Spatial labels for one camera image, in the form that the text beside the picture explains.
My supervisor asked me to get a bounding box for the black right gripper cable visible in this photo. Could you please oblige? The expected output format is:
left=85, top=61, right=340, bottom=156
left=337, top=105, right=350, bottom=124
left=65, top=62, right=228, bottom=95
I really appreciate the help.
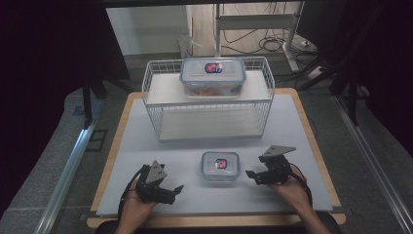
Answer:
left=287, top=162, right=314, bottom=208

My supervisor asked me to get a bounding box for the large clear food container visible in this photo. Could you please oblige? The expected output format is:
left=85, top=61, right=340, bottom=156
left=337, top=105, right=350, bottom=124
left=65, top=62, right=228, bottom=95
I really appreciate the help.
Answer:
left=179, top=57, right=247, bottom=98

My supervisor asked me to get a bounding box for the clear plastic holder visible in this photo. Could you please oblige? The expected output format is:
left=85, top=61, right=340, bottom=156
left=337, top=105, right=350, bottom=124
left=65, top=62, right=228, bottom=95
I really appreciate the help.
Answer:
left=177, top=33, right=203, bottom=60

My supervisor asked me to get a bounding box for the white metal stand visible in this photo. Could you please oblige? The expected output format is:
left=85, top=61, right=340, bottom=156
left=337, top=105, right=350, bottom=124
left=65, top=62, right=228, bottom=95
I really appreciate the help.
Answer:
left=213, top=1, right=306, bottom=73

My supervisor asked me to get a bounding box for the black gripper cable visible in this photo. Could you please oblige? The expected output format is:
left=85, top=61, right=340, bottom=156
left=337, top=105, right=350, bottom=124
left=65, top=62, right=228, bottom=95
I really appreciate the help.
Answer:
left=117, top=164, right=148, bottom=222
left=287, top=162, right=314, bottom=208

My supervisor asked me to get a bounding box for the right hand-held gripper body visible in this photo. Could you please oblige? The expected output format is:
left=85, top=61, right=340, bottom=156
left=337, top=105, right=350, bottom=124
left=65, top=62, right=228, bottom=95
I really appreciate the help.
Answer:
left=255, top=144, right=297, bottom=186

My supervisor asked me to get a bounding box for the person's right hand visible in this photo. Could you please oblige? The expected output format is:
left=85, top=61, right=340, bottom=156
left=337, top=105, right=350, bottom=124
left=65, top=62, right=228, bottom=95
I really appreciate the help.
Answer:
left=268, top=175, right=310, bottom=213

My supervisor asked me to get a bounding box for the small clear food container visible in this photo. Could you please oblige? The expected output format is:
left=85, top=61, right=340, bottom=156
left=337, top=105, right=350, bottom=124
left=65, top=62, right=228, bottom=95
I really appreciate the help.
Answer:
left=201, top=151, right=242, bottom=183

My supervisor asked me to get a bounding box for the aluminium floor rail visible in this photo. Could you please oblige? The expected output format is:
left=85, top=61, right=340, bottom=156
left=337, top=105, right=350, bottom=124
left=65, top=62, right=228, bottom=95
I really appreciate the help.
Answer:
left=333, top=95, right=413, bottom=234
left=33, top=98, right=105, bottom=234

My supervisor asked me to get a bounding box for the tangle of black floor cables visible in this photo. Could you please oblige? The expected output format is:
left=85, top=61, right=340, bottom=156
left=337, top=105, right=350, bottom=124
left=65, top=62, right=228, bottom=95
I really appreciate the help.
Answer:
left=222, top=28, right=293, bottom=56

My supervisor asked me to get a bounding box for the person's left hand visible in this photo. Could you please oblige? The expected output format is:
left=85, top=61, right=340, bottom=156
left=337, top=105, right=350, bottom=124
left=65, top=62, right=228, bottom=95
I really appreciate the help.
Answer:
left=120, top=187, right=158, bottom=226

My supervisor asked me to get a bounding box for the white cabinet panel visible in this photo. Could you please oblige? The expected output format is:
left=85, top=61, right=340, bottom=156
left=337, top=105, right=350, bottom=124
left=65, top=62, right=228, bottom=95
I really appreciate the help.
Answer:
left=106, top=5, right=193, bottom=57

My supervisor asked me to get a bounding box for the white wire shelf rack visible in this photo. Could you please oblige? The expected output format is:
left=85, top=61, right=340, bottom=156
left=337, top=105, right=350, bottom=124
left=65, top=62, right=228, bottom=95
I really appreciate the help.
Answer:
left=141, top=56, right=277, bottom=142

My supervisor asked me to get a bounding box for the white power strip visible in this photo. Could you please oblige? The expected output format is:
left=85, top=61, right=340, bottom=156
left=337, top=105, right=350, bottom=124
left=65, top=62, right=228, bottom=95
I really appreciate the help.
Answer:
left=306, top=65, right=326, bottom=81

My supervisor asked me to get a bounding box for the pale blue table mat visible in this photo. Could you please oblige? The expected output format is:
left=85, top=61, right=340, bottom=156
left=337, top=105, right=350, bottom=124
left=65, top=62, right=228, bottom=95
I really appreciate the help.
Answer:
left=96, top=94, right=334, bottom=216

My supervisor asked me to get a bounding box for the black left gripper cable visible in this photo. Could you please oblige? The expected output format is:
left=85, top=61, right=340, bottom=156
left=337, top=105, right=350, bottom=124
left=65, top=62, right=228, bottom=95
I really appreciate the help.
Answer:
left=117, top=164, right=148, bottom=222

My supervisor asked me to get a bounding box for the black stand leg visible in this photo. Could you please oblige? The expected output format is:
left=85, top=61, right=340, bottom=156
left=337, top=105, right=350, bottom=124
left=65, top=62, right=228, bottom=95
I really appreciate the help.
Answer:
left=298, top=58, right=362, bottom=127
left=81, top=73, right=109, bottom=130

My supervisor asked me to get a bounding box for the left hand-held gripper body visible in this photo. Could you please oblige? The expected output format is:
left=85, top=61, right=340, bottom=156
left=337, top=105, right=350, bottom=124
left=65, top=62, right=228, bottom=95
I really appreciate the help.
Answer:
left=135, top=160, right=177, bottom=206

